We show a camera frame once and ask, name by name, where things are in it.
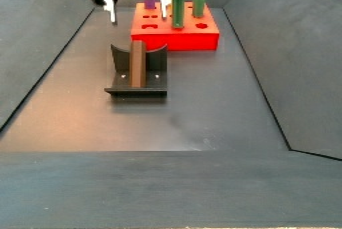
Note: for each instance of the red shape sorter block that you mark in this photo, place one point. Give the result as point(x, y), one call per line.
point(199, 35)

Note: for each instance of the green arrow-top peg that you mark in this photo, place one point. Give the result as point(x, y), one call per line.
point(178, 14)

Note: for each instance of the black curved holder stand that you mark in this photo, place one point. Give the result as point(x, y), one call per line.
point(155, 73)

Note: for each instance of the brown hexagon peg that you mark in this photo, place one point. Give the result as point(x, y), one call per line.
point(138, 64)

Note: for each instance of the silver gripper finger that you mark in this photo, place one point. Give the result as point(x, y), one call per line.
point(110, 7)

